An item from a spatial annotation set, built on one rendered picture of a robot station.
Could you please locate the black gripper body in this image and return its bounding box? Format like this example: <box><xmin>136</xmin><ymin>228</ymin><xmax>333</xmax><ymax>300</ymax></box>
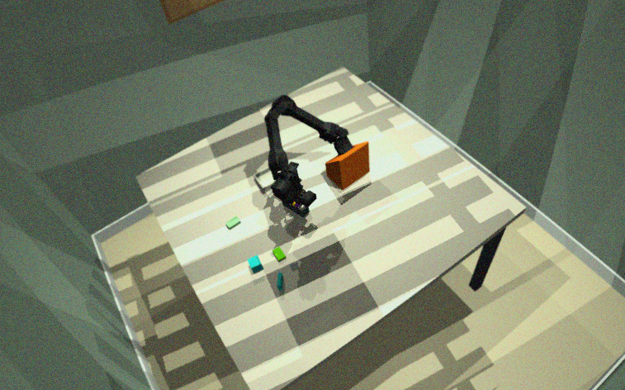
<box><xmin>291</xmin><ymin>178</ymin><xmax>317</xmax><ymax>207</ymax></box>

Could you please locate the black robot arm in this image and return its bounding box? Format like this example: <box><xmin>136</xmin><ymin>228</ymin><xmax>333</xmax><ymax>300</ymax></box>
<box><xmin>264</xmin><ymin>94</ymin><xmax>355</xmax><ymax>204</ymax></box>

